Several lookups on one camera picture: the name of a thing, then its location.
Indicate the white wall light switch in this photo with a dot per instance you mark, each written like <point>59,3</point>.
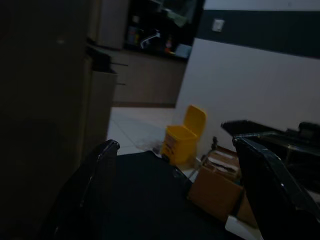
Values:
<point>218,25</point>

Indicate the green hanging cloth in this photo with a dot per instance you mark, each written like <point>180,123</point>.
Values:
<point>181,12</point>

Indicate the black device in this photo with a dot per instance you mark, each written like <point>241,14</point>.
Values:
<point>308,130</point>

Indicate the silver kitchen faucet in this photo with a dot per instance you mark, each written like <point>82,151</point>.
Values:
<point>149,40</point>

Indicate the brown kitchen counter cabinet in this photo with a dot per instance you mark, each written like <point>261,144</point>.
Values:
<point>150,80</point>

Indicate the tall brown wooden cabinet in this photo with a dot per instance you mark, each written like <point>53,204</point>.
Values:
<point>45,100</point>

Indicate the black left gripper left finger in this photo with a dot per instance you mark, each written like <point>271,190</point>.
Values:
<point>82,200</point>

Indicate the grey refrigerator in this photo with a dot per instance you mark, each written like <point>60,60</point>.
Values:
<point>111,25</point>

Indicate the small open cardboard box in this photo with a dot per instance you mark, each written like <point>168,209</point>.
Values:
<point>212,195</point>

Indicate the black floor mat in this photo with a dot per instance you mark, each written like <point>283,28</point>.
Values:
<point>150,200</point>

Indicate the yellow plastic rubbish bin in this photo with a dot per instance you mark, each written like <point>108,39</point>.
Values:
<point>178,145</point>

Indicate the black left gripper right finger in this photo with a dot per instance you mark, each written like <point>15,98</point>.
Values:
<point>275,195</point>

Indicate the orange bottle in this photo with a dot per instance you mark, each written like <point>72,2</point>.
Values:
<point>170,45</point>

